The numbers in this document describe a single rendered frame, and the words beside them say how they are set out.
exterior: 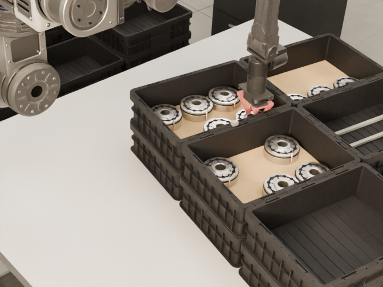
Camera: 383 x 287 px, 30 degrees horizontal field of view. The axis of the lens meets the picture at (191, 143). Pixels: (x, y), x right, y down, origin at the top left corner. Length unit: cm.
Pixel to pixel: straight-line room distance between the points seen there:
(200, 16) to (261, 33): 266
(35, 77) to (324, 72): 113
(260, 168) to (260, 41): 36
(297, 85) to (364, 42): 215
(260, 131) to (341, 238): 42
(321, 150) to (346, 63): 52
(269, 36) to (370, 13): 297
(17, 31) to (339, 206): 95
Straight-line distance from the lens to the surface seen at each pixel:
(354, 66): 248
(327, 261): 179
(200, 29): 445
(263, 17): 194
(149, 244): 196
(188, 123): 217
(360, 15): 486
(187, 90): 224
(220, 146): 200
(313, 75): 248
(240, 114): 218
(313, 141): 208
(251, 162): 204
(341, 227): 189
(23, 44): 174
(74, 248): 195
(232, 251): 189
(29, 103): 177
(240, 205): 175
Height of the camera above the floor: 210
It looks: 37 degrees down
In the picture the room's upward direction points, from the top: 4 degrees clockwise
